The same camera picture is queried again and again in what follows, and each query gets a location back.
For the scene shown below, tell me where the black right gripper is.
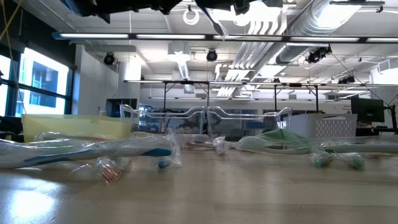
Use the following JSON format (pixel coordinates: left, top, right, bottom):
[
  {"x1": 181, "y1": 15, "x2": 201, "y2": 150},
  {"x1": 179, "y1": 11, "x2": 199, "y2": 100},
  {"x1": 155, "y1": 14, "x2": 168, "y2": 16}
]
[{"x1": 194, "y1": 0, "x2": 259, "y2": 16}]

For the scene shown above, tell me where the wrapped orange toothbrush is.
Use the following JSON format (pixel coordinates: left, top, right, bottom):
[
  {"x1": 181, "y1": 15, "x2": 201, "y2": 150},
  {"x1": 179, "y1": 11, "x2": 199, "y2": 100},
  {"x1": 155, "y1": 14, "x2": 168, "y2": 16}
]
[{"x1": 70, "y1": 155, "x2": 132, "y2": 185}]

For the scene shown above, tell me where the silver air duct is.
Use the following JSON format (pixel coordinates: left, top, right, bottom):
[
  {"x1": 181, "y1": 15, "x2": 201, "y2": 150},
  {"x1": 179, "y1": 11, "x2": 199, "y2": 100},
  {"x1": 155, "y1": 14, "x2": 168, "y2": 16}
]
[{"x1": 248, "y1": 0, "x2": 363, "y2": 66}]

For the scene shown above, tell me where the black metal frame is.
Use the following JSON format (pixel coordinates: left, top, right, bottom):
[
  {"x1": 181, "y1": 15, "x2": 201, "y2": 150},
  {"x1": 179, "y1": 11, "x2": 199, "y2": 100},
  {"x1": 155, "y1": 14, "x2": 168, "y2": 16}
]
[
  {"x1": 272, "y1": 82, "x2": 320, "y2": 113},
  {"x1": 162, "y1": 80, "x2": 211, "y2": 131}
]

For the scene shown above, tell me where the black ceiling camera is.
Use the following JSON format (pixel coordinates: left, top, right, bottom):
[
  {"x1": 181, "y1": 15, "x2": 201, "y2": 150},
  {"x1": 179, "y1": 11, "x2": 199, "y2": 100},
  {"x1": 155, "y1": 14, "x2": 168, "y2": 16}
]
[
  {"x1": 103, "y1": 52, "x2": 118, "y2": 67},
  {"x1": 337, "y1": 74, "x2": 357, "y2": 85},
  {"x1": 205, "y1": 49, "x2": 219, "y2": 63},
  {"x1": 304, "y1": 44, "x2": 333, "y2": 65}
]

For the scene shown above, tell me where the black computer monitor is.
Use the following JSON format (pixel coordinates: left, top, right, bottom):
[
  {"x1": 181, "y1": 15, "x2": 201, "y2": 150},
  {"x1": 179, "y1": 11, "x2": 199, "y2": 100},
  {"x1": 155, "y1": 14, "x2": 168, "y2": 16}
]
[
  {"x1": 104, "y1": 98, "x2": 139, "y2": 118},
  {"x1": 350, "y1": 97, "x2": 386, "y2": 123}
]

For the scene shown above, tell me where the yellow plastic bin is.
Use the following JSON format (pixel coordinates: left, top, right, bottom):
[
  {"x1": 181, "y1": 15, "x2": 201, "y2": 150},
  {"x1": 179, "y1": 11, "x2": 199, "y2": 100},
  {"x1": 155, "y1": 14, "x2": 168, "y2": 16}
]
[{"x1": 21, "y1": 113, "x2": 135, "y2": 143}]

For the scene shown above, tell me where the blue toothbrush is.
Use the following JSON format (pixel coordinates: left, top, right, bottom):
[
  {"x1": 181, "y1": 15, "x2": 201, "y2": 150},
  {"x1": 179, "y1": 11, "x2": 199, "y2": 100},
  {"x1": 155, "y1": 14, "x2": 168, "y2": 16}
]
[
  {"x1": 198, "y1": 5, "x2": 230, "y2": 37},
  {"x1": 0, "y1": 136, "x2": 184, "y2": 171}
]

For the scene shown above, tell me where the white cable coil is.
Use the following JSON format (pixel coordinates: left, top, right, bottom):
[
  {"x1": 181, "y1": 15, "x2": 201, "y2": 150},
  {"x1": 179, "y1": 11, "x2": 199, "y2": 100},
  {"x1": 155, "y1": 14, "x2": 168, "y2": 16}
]
[{"x1": 182, "y1": 8, "x2": 201, "y2": 26}]

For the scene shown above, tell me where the white ceiling duct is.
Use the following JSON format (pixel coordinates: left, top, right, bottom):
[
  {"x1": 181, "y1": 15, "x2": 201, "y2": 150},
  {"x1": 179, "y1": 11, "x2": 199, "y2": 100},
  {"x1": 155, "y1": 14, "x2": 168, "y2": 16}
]
[{"x1": 167, "y1": 40, "x2": 192, "y2": 80}]

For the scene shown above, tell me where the large glass window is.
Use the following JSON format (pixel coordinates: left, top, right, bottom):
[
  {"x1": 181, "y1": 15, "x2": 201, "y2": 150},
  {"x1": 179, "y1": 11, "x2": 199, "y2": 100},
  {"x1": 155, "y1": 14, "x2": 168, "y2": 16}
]
[{"x1": 0, "y1": 46, "x2": 73, "y2": 118}]

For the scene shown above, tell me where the green cloth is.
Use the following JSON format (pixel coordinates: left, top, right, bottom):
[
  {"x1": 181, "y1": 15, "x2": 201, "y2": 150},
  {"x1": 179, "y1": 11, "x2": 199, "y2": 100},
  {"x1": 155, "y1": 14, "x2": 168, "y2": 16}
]
[{"x1": 248, "y1": 128, "x2": 313, "y2": 150}]

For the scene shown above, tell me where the yellow cable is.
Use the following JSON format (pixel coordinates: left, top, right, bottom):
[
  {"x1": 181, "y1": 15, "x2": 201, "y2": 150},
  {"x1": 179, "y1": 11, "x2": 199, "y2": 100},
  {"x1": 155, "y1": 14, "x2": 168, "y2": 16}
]
[{"x1": 0, "y1": 0, "x2": 23, "y2": 43}]

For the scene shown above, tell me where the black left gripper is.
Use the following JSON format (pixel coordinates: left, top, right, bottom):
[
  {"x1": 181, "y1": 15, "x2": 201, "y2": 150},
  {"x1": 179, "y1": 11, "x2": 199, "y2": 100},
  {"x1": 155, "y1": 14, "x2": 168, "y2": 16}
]
[{"x1": 60, "y1": 0, "x2": 185, "y2": 24}]

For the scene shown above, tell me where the long ceiling light strip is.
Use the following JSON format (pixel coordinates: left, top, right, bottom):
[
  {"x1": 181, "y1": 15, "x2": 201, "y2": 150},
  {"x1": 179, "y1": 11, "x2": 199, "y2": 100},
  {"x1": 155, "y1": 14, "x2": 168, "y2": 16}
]
[
  {"x1": 52, "y1": 32, "x2": 398, "y2": 44},
  {"x1": 123, "y1": 79, "x2": 398, "y2": 88}
]

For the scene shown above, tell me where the white perforated basket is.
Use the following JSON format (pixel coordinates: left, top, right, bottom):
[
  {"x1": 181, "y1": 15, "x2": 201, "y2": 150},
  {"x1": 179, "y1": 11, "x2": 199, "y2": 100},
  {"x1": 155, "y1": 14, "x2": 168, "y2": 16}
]
[{"x1": 287, "y1": 113, "x2": 358, "y2": 139}]

